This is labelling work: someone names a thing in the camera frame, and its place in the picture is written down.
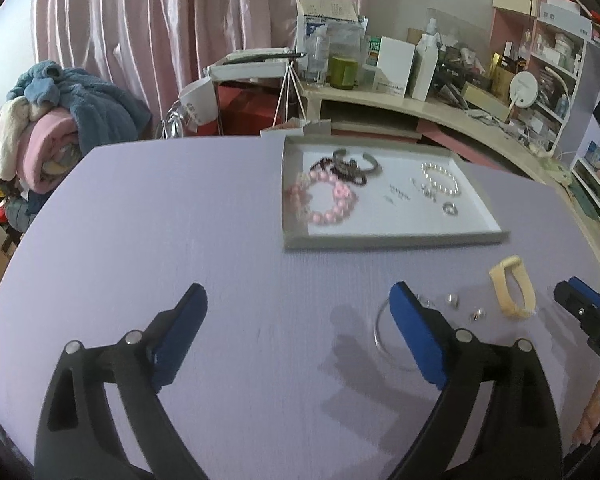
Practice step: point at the white shallow tray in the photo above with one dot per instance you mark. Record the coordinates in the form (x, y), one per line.
(353, 193)

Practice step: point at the silver bangle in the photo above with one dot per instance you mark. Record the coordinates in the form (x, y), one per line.
(389, 341)

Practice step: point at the person's right hand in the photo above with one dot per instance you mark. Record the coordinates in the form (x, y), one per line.
(589, 421)

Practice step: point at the green glass jar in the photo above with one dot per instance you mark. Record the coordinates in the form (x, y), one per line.
(343, 72)

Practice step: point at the pink rolled blanket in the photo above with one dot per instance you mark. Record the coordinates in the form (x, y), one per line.
(48, 150)

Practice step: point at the small silver earrings cluster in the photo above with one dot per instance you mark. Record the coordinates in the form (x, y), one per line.
(425, 190)

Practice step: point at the white paper shopping bag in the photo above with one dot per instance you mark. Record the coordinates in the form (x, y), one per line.
(290, 118)

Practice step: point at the white lotion bottle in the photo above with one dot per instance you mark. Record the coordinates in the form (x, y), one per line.
(426, 61)

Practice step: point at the red storage box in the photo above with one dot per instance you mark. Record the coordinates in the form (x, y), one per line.
(245, 110)

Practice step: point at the silver stud earring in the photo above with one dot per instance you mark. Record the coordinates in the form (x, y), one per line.
(452, 301)

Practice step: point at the pink curtain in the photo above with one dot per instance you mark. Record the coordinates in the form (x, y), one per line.
(154, 48)

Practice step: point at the large white box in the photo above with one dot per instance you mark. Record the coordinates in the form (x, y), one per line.
(394, 65)

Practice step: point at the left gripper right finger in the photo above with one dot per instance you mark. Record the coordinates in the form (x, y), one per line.
(427, 334)

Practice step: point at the blue fluffy blanket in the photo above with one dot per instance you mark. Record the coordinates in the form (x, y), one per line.
(104, 113)

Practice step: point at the white wall shelf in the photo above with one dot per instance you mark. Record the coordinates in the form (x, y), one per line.
(559, 33)

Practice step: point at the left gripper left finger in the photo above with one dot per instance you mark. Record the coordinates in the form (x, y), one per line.
(171, 333)

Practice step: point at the plastic wrapped carton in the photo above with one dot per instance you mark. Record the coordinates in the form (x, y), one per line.
(326, 28)

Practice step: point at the round white mirror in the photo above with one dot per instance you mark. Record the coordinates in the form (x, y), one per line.
(523, 91)

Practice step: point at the curved cream desk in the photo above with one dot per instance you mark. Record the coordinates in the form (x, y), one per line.
(380, 116)

